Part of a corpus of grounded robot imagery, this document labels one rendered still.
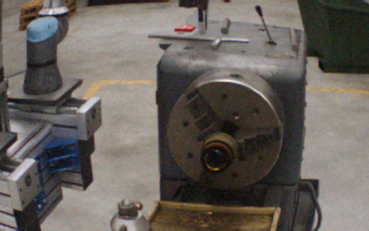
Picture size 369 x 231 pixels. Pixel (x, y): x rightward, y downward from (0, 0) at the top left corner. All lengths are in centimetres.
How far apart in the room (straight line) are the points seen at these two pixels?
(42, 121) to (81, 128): 15
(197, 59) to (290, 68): 28
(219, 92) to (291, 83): 25
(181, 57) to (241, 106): 28
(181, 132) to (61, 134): 39
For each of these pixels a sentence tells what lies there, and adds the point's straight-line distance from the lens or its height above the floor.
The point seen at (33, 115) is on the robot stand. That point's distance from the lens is 185.
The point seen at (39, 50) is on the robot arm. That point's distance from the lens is 179.
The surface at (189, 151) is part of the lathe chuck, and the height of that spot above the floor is 103.
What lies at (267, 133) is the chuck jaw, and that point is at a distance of 158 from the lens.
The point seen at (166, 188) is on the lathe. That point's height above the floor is 82.
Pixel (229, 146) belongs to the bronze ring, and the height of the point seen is 111.
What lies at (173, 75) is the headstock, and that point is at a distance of 178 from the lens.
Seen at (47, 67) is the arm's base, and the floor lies 124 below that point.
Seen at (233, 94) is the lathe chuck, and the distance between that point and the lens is 160.
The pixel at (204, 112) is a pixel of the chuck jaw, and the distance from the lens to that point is 158.
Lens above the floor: 170
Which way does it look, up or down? 20 degrees down
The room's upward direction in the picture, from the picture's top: 1 degrees counter-clockwise
